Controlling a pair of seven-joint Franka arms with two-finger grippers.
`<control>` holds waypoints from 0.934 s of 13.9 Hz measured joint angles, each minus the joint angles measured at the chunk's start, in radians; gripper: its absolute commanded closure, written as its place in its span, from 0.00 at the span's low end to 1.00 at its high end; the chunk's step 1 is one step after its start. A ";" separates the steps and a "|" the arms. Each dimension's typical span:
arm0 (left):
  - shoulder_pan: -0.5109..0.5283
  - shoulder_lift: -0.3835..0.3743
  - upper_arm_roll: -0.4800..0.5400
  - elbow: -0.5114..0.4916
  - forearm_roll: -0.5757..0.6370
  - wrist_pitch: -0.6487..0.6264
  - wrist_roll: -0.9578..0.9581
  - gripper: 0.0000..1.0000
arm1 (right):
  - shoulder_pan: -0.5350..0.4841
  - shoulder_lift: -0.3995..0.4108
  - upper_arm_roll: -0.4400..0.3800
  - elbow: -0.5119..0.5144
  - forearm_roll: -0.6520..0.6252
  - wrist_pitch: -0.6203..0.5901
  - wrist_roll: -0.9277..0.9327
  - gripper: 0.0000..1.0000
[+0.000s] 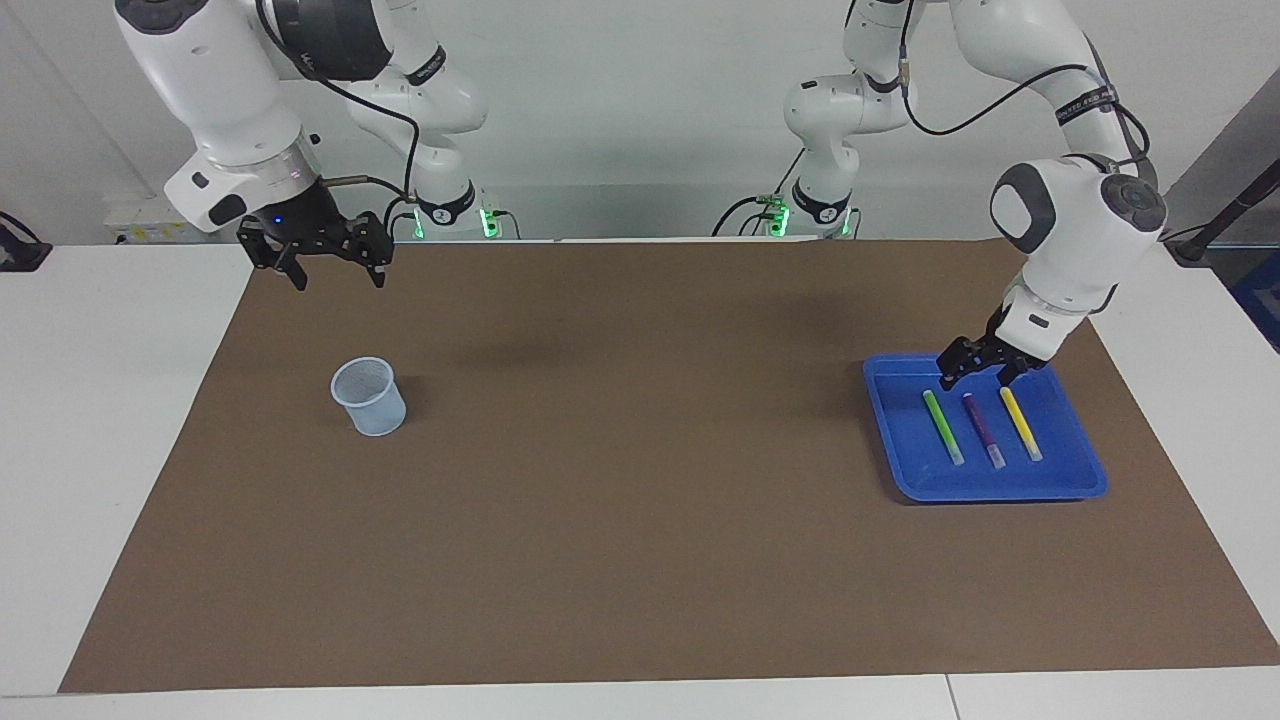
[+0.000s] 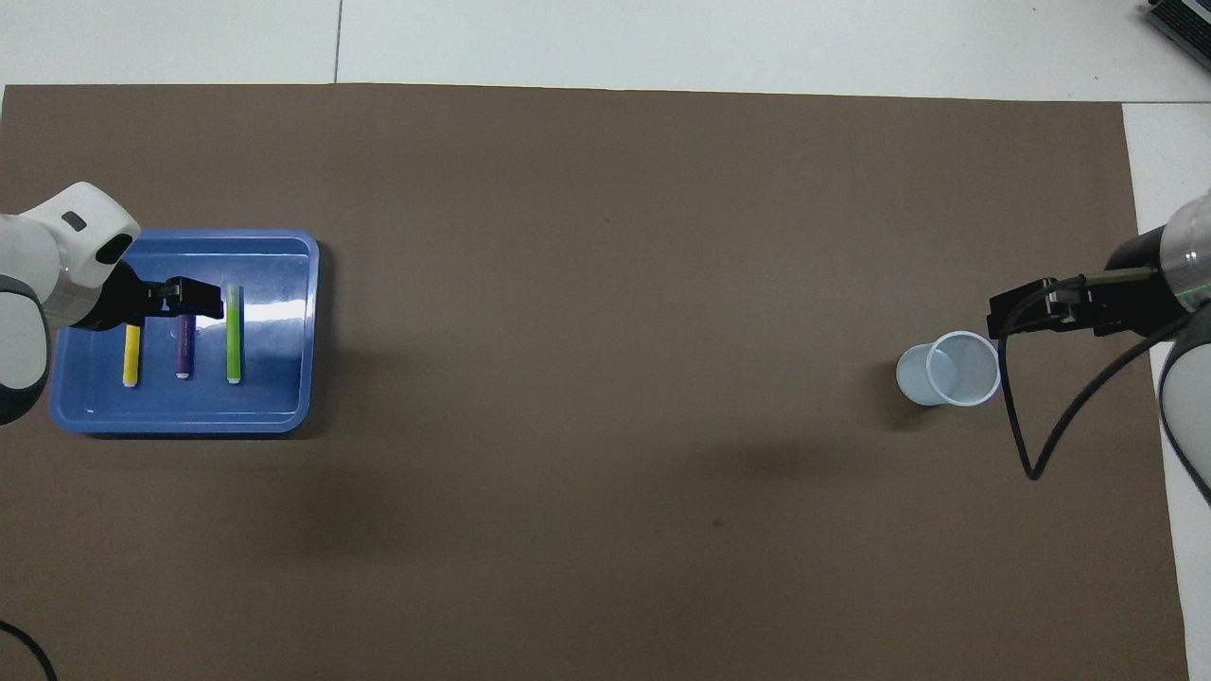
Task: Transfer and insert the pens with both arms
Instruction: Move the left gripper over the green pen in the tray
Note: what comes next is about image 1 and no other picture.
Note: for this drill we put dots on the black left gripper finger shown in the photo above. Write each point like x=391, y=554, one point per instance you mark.
x=1020, y=369
x=960, y=358

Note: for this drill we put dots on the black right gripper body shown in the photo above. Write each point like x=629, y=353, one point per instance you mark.
x=305, y=220

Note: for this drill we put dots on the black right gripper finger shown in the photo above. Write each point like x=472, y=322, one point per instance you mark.
x=372, y=242
x=268, y=250

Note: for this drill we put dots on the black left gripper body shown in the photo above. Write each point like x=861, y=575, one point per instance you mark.
x=1000, y=355

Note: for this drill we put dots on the yellow pen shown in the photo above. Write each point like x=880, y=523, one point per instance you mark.
x=1020, y=422

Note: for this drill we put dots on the green pen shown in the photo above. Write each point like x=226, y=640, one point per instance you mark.
x=942, y=425

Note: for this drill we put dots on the purple pen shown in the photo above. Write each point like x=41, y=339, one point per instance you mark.
x=983, y=428

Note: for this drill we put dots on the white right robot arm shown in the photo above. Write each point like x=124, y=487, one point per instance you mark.
x=210, y=80

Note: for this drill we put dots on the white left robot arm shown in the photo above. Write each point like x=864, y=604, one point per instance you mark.
x=1080, y=230

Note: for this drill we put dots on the blue plastic tray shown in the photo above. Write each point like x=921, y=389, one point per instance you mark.
x=910, y=440

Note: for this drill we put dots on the white power box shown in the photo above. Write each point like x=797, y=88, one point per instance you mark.
x=150, y=222

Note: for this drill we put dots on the translucent plastic cup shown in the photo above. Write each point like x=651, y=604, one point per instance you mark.
x=375, y=415

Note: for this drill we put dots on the black stand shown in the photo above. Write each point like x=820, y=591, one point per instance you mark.
x=1195, y=245

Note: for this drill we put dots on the blue box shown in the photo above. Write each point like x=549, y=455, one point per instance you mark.
x=1262, y=300

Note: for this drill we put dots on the brown table mat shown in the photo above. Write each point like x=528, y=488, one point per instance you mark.
x=640, y=500

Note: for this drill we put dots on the black clamp mount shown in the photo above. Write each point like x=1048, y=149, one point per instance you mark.
x=20, y=255

